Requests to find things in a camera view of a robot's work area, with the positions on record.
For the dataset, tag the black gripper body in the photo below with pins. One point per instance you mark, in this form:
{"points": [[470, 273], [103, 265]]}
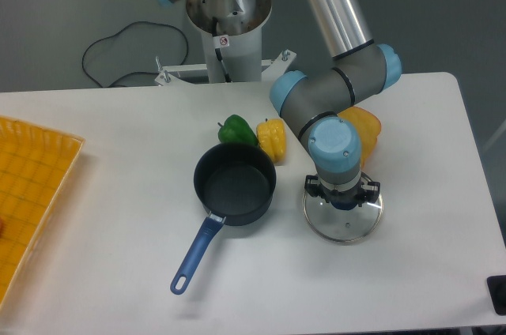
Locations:
{"points": [[343, 195]]}

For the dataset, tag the glass lid blue knob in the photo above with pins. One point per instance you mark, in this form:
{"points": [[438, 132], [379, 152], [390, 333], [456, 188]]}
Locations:
{"points": [[341, 226]]}

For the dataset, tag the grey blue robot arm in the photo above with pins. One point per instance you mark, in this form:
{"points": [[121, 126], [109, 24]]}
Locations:
{"points": [[310, 107]]}

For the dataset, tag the yellow toy bell pepper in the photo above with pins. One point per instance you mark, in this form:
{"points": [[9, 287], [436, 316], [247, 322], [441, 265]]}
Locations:
{"points": [[272, 139]]}

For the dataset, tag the toy bread slice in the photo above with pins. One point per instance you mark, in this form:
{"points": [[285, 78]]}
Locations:
{"points": [[368, 127]]}

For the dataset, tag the green toy bell pepper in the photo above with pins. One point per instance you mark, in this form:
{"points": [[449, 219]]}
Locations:
{"points": [[235, 129]]}

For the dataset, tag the black corner object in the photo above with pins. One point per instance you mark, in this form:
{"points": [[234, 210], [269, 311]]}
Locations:
{"points": [[497, 288]]}

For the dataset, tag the yellow plastic basket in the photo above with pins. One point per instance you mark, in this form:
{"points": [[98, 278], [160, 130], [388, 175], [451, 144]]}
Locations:
{"points": [[36, 161]]}

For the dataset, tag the dark saucepan blue handle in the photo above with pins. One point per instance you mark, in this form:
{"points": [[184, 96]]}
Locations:
{"points": [[235, 183]]}

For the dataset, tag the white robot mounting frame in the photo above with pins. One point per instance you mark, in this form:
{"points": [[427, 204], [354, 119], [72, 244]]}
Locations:
{"points": [[231, 34]]}

